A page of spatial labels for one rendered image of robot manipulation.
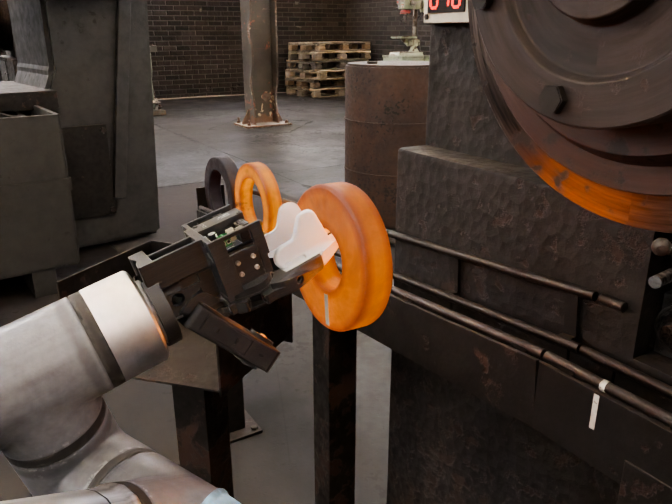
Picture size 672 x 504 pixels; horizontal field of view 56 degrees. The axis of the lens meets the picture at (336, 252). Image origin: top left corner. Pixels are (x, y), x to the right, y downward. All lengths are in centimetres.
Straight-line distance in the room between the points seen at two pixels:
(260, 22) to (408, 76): 432
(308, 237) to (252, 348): 12
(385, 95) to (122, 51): 132
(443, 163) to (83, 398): 60
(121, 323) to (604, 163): 44
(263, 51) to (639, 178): 707
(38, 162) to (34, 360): 223
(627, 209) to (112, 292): 46
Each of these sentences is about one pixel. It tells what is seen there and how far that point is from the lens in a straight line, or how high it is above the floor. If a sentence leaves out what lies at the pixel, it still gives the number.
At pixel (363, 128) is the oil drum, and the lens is 348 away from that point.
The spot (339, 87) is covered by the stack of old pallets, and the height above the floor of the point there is 14.
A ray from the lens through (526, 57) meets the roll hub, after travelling 59.
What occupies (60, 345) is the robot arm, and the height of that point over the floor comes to 81.
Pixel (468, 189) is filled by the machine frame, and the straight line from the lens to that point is 91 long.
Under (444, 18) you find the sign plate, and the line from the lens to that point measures 100.
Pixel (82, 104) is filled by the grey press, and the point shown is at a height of 72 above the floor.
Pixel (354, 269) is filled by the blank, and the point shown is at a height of 83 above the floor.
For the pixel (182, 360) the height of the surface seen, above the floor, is 60.
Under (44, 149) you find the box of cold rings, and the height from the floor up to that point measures 61.
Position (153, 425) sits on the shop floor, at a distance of 191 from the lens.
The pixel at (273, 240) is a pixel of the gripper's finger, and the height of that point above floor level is 85.
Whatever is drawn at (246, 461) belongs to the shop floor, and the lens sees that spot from 173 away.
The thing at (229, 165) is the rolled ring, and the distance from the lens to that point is 151.
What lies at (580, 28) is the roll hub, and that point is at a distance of 57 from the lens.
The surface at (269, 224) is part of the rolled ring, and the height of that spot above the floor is 67.
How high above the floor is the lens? 105
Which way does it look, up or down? 19 degrees down
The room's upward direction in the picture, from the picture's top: straight up
